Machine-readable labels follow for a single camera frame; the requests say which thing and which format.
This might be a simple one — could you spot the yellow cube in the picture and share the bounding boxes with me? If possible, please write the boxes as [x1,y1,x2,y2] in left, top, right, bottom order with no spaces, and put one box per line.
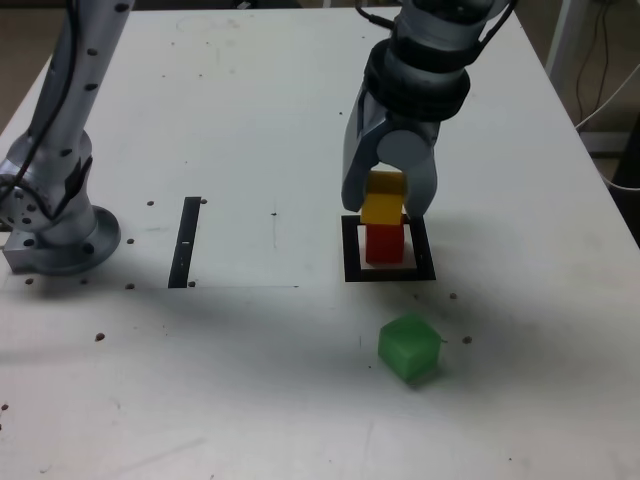
[360,170,407,226]

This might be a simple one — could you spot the green cube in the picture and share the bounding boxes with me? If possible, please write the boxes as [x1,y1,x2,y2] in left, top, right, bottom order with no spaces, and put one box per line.
[376,312,443,389]

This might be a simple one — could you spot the black tape square outline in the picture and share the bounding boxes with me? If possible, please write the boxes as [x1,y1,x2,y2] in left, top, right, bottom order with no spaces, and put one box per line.
[340,213,437,284]

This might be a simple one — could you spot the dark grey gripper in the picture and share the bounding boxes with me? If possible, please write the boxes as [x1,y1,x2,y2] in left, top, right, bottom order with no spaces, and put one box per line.
[341,86,443,218]

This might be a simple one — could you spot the white cable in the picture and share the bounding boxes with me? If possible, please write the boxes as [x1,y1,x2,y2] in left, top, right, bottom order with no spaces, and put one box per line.
[574,63,640,132]
[596,159,640,192]

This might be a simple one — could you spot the black hanging cable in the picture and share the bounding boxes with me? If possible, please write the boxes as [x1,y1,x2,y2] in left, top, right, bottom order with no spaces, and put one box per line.
[573,0,611,124]

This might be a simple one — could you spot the red cube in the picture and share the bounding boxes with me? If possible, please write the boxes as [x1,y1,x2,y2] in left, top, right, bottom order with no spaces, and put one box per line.
[364,223,406,265]

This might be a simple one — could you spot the black tape strip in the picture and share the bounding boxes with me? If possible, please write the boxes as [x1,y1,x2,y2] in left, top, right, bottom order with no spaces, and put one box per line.
[167,196,202,290]

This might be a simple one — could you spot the white post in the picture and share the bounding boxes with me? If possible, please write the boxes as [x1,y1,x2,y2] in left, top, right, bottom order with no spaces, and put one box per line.
[543,0,574,86]

